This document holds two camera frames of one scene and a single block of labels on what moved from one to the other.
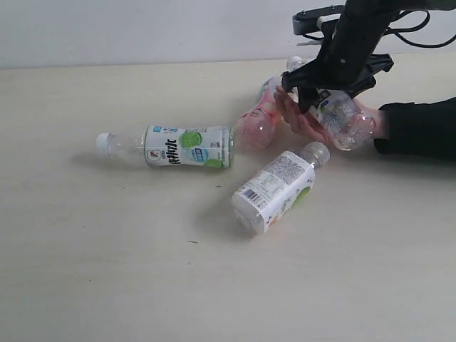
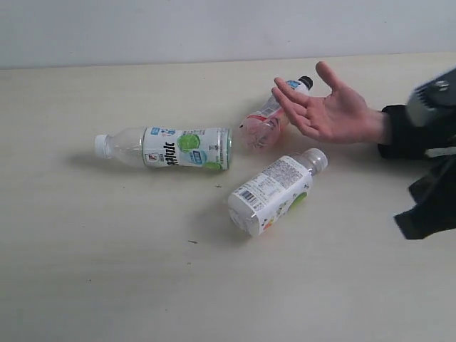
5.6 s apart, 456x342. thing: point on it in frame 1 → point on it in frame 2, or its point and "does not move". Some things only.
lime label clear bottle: x=184 y=147 does not move
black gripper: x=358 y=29 → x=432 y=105
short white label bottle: x=281 y=189 does not move
